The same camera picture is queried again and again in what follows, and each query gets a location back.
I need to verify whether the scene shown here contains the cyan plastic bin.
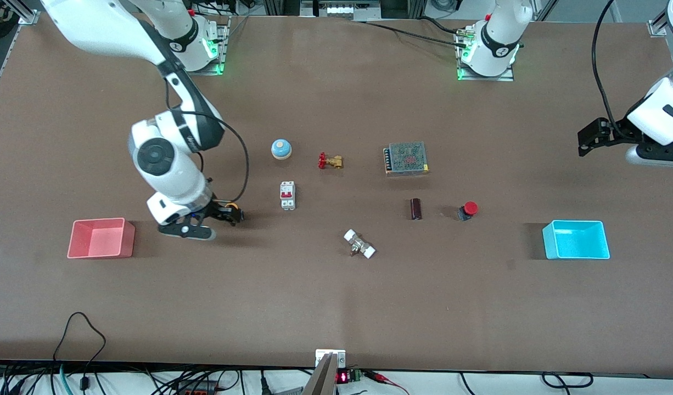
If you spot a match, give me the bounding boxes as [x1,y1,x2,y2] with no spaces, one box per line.
[542,220,611,261]

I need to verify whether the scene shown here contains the pink plastic bin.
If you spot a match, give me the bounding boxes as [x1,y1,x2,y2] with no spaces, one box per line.
[67,218,136,259]

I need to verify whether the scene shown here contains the brass fitting white ends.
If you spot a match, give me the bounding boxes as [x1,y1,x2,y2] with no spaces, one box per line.
[343,229,377,260]

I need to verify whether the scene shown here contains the metal mesh power supply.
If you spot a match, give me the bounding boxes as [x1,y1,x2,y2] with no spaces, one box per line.
[383,142,430,176]

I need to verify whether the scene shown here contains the white box with sockets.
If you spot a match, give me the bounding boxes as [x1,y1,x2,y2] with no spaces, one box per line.
[315,0,382,21]

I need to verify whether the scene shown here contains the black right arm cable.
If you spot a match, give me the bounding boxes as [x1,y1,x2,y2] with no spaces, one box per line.
[165,77,250,205]

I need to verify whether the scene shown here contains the aluminium frame profile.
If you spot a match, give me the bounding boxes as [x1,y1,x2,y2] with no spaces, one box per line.
[648,11,672,38]

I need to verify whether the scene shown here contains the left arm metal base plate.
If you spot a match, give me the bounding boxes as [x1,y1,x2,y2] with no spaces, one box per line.
[456,27,515,82]

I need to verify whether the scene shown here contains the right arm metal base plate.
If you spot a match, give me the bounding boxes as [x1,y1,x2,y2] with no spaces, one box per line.
[167,15,231,76]

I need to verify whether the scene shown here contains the thin black looped cable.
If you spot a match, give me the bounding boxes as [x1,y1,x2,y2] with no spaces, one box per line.
[52,312,108,391]

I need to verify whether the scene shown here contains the grey metal camera bracket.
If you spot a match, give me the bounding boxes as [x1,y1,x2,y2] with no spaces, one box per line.
[301,349,347,395]

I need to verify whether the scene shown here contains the black cable to arm base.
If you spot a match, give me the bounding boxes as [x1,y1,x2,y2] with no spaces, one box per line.
[363,15,470,47]

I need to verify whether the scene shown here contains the red clip lead wire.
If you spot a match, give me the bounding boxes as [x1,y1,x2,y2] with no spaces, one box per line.
[364,370,411,395]

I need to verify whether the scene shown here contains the black coiled cable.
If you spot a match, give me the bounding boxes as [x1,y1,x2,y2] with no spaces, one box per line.
[541,371,594,390]

